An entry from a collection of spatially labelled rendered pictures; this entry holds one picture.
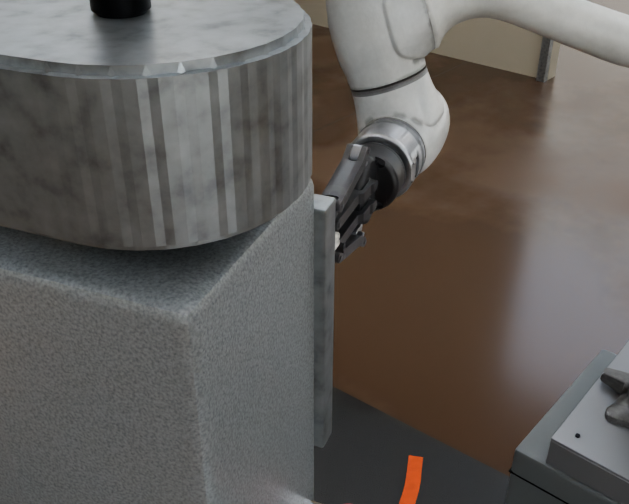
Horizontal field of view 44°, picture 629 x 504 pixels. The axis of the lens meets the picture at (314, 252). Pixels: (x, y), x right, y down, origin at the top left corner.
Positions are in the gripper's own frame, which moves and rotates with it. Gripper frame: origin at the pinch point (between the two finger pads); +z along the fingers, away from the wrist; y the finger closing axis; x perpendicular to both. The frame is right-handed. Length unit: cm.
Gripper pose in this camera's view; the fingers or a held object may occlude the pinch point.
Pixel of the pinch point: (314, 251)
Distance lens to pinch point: 77.9
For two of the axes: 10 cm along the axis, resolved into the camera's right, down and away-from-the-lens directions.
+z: -3.7, 4.9, -7.9
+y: 0.0, 8.5, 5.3
